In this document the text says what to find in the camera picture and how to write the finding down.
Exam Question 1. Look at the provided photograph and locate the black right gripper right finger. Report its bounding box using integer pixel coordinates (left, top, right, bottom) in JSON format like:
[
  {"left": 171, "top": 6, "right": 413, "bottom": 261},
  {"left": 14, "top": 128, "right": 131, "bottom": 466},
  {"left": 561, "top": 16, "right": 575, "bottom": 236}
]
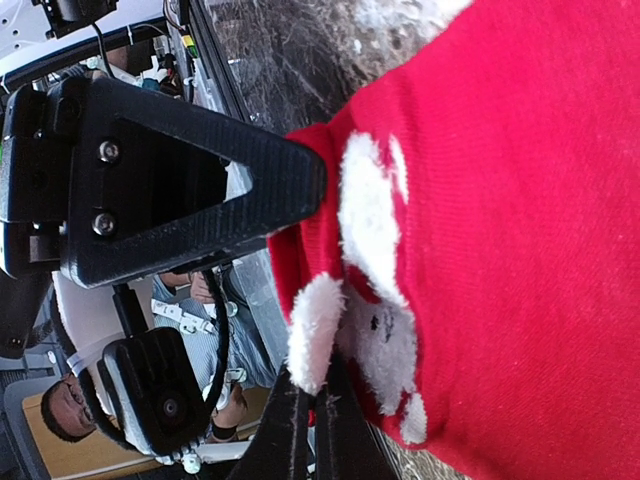
[{"left": 315, "top": 351, "right": 396, "bottom": 480}]

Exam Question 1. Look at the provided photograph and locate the red sock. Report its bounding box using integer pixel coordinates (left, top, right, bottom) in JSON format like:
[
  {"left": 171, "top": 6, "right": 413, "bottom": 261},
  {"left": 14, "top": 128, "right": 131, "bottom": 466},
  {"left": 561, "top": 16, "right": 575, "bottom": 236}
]
[{"left": 268, "top": 1, "right": 639, "bottom": 479}]

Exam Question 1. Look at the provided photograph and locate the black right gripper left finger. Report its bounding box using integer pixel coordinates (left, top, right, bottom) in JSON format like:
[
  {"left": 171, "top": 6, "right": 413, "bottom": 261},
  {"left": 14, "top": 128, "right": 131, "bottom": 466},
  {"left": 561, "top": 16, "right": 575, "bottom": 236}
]
[{"left": 227, "top": 364, "right": 308, "bottom": 480}]

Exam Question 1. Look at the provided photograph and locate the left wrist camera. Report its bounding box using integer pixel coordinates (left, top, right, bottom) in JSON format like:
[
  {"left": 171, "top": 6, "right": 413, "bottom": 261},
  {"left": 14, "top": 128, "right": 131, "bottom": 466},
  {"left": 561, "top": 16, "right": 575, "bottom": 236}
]
[{"left": 98, "top": 327, "right": 210, "bottom": 462}]

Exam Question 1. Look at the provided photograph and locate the person behind table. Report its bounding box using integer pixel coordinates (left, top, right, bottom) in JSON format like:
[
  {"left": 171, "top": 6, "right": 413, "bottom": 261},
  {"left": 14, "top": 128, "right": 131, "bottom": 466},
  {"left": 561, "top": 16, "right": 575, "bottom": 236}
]
[{"left": 39, "top": 269, "right": 281, "bottom": 446}]

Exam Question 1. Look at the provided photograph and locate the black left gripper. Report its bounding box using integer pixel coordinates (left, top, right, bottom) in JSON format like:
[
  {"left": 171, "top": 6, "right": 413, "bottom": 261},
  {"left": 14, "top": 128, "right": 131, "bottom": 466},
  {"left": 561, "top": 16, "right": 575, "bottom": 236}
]
[{"left": 1, "top": 78, "right": 328, "bottom": 360}]

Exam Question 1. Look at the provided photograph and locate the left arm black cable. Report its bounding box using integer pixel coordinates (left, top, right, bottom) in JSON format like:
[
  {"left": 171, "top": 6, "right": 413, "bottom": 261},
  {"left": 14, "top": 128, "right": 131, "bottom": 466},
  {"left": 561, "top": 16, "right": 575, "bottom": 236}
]
[{"left": 199, "top": 269, "right": 232, "bottom": 416}]

